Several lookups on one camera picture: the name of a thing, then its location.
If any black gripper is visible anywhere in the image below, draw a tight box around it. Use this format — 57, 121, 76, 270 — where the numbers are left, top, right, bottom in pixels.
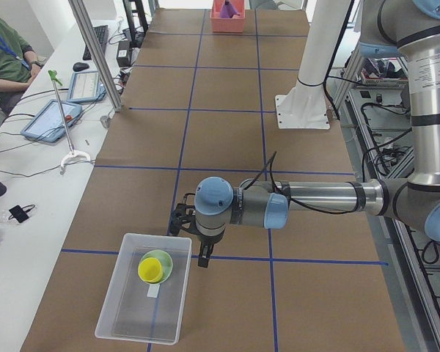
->
197, 236, 223, 268

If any white pedestal column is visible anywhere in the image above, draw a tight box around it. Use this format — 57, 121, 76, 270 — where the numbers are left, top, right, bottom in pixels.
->
275, 0, 353, 130

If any clear plastic box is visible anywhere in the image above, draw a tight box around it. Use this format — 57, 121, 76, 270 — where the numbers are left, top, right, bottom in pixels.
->
95, 233, 191, 345

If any seated person green shirt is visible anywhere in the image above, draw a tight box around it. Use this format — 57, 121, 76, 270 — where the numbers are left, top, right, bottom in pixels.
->
0, 18, 43, 114

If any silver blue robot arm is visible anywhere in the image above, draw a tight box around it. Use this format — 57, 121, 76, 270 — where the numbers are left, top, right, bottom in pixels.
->
194, 1, 440, 267

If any reacher grabber stick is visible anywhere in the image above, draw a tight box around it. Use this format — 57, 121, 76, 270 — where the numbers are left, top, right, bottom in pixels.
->
47, 69, 95, 175

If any black computer mouse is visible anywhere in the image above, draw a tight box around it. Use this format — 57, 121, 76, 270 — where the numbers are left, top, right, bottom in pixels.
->
73, 62, 89, 73

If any pink plastic tray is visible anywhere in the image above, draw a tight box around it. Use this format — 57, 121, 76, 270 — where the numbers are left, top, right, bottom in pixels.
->
210, 0, 246, 33

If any yellow plastic cup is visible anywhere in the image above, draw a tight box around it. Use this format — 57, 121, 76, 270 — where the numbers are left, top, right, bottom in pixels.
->
138, 257, 164, 284

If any purple cloth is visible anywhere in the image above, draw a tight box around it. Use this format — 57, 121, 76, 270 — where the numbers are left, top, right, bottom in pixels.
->
219, 0, 240, 19

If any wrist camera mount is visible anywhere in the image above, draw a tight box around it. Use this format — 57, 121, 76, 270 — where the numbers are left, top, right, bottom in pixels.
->
169, 193, 197, 236

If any blue teach pendant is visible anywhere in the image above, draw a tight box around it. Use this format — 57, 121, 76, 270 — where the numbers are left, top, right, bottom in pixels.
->
67, 70, 106, 103
21, 99, 83, 143

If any green ceramic bowl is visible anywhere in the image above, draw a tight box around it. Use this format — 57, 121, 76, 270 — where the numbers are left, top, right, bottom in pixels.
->
140, 249, 173, 284

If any black keyboard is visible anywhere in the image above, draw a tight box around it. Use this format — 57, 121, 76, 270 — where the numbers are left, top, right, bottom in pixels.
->
82, 24, 109, 62

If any blue teach pendant far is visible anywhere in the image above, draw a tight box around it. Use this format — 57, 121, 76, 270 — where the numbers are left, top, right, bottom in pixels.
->
67, 70, 106, 103

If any blue teach pendant near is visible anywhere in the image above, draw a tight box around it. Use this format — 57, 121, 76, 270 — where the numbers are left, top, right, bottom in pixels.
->
21, 99, 83, 143

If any aluminium frame post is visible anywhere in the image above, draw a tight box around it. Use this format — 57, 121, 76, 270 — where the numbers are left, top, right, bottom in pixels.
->
68, 0, 122, 112

